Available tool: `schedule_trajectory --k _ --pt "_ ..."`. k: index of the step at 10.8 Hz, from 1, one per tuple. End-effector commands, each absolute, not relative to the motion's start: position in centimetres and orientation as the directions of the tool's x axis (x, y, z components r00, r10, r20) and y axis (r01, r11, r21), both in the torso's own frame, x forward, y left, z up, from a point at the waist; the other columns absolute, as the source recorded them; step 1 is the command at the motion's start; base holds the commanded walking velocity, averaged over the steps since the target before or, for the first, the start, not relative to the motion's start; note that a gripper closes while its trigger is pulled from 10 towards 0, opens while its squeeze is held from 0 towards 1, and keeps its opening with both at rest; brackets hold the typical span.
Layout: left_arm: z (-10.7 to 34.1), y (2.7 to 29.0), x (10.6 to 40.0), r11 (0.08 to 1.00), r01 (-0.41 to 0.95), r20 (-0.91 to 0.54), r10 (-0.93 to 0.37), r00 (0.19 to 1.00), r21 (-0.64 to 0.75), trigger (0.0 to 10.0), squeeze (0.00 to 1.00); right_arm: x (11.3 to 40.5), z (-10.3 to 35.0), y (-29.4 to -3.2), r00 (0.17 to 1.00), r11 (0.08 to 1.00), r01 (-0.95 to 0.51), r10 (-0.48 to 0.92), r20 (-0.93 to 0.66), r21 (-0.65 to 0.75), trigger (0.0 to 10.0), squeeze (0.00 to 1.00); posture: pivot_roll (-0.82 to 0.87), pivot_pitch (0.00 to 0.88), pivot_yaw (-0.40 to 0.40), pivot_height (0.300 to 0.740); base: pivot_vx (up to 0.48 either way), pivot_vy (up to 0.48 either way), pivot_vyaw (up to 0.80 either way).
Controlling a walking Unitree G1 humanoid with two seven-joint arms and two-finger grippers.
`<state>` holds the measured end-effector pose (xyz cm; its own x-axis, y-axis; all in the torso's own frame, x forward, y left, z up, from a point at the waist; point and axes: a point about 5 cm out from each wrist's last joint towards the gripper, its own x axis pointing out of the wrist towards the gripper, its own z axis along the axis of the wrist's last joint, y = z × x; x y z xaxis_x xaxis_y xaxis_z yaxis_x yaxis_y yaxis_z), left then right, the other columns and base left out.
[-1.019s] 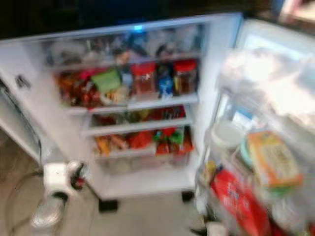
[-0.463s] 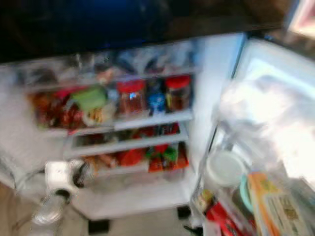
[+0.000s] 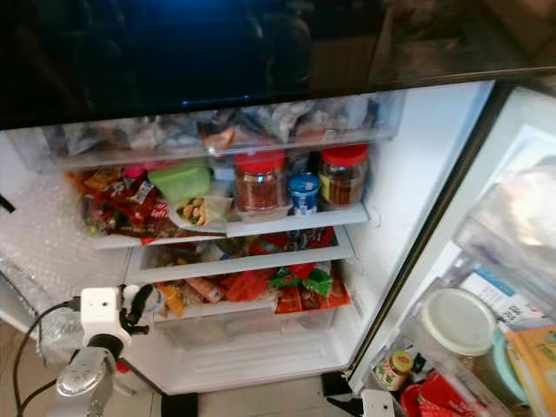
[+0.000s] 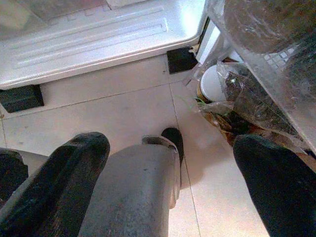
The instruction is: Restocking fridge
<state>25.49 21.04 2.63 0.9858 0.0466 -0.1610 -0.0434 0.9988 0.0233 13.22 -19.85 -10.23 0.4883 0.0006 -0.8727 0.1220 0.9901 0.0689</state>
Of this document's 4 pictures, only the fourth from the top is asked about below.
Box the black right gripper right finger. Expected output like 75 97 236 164
233 134 316 237

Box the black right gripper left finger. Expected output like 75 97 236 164
0 131 111 237

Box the black fridge foot block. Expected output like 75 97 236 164
166 46 199 75
0 84 45 114

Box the clear plastic bag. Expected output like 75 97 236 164
184 0 316 158

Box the white round cup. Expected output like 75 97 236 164
200 65 227 104

